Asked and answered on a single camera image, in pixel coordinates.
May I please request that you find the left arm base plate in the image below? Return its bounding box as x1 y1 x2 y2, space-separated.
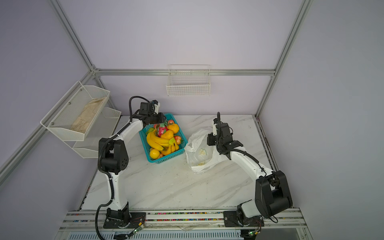
103 212 147 229

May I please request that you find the lower white mesh shelf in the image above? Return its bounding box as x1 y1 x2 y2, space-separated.
66 107 121 159

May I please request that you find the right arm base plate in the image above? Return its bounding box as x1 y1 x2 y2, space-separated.
223 211 265 228

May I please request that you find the upper white mesh shelf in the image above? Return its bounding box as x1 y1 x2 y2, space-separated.
40 81 110 142

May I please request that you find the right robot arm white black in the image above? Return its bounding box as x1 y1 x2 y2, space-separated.
207 112 293 219

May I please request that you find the white wire wall basket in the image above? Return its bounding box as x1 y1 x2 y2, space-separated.
166 65 211 97

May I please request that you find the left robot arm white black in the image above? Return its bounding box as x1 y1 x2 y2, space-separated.
98 100 166 211

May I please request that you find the white plastic bag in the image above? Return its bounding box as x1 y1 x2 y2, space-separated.
184 128 228 174

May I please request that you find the orange fake pear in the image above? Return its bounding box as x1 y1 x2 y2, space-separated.
167 123 180 134

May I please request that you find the beige cloth in shelf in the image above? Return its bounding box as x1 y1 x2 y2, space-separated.
70 97 106 134

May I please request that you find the aluminium frame rail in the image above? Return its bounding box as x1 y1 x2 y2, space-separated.
94 69 276 76

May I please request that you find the pink dragon fruit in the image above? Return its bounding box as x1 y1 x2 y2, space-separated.
154 123 168 138

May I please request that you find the red fake apple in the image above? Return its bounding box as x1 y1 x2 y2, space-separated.
174 136 182 145

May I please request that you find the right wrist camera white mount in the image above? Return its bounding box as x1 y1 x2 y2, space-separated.
213 118 218 136

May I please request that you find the teal plastic basket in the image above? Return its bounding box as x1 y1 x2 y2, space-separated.
139 114 187 164

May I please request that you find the white mesh shelf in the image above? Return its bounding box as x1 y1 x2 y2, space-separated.
40 81 110 142
66 107 121 159

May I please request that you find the yellow fake lemon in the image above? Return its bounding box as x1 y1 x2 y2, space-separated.
150 149 161 160

